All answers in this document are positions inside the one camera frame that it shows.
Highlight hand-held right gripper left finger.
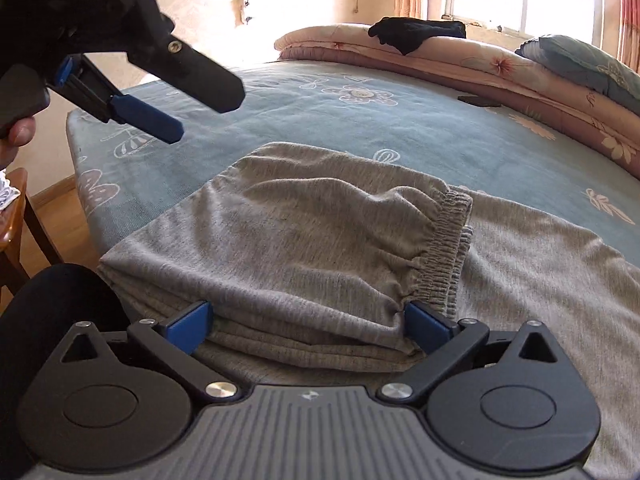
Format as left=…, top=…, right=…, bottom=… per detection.
left=60, top=300, right=242, bottom=405

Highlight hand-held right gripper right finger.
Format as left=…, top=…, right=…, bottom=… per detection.
left=377, top=301, right=572, bottom=405

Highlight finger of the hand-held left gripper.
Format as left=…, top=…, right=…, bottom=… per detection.
left=50, top=54, right=184, bottom=144
left=127, top=35, right=247, bottom=114

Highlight grey drawstring pants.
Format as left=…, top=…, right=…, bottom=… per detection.
left=97, top=141, right=640, bottom=480

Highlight person's left hand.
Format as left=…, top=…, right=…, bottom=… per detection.
left=0, top=114, right=39, bottom=170

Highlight white patterned cloth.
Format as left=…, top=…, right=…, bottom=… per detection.
left=0, top=169, right=23, bottom=212

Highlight wooden chair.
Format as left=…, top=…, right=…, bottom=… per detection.
left=0, top=167, right=65, bottom=307

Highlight black garment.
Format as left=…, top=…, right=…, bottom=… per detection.
left=368, top=16, right=467, bottom=57

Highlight black phone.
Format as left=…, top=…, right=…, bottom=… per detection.
left=457, top=94, right=502, bottom=109

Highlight mauve floral quilt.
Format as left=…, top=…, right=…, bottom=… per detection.
left=277, top=45, right=640, bottom=182

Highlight cream floral quilt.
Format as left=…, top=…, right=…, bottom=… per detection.
left=275, top=24, right=640, bottom=142

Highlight thick teal pillow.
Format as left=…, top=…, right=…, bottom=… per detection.
left=515, top=35, right=640, bottom=104

